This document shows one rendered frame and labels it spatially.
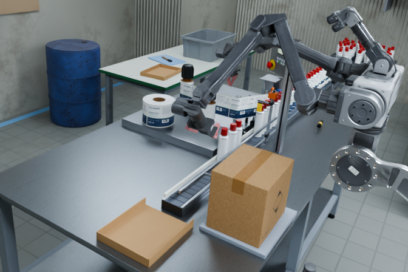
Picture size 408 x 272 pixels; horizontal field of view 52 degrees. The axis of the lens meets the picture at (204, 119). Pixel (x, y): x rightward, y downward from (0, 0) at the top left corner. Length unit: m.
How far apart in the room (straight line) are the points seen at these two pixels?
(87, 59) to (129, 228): 2.87
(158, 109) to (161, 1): 3.54
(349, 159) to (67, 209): 1.21
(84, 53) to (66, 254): 2.32
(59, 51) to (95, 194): 2.59
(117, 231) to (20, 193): 0.53
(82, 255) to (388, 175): 1.71
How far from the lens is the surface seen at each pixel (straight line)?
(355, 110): 1.51
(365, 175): 1.81
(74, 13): 5.35
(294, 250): 2.53
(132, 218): 1.84
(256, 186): 1.58
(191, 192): 1.93
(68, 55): 4.38
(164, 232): 1.77
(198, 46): 4.33
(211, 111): 2.45
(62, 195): 2.02
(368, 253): 3.31
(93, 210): 1.91
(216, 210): 1.72
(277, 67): 2.37
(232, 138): 2.16
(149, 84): 3.57
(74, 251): 2.65
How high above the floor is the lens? 1.94
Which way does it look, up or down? 23 degrees down
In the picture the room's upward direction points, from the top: 5 degrees clockwise
